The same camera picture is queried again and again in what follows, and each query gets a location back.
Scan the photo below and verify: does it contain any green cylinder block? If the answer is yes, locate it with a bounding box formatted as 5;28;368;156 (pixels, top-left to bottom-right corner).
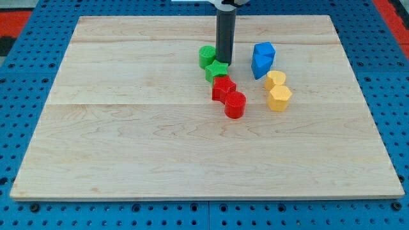
199;45;216;69

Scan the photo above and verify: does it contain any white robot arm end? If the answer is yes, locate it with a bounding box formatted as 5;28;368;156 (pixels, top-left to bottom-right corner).
208;0;250;12

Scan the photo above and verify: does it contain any red cylinder block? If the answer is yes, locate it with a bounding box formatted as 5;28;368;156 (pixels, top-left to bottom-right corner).
224;91;247;119

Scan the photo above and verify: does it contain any red star block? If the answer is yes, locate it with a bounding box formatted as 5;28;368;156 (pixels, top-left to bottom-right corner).
212;75;236;104

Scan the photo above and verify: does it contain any green star block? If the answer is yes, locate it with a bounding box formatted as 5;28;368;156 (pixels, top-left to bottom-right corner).
205;60;229;85

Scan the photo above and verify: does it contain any yellow hexagon block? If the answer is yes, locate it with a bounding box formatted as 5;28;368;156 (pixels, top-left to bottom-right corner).
267;85;292;112

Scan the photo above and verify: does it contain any light wooden board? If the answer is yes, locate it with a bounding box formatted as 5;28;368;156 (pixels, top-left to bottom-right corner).
10;15;405;201

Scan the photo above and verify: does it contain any yellow heart block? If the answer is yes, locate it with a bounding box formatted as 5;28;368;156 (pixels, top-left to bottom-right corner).
265;70;286;91

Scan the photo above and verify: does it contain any blue wedge block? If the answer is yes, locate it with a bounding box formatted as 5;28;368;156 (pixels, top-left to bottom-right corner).
251;54;273;80

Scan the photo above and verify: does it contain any blue pentagon block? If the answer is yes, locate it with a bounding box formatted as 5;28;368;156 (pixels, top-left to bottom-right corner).
254;42;276;61

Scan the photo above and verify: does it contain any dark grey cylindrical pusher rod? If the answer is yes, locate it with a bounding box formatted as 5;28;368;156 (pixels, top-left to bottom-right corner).
215;9;236;65

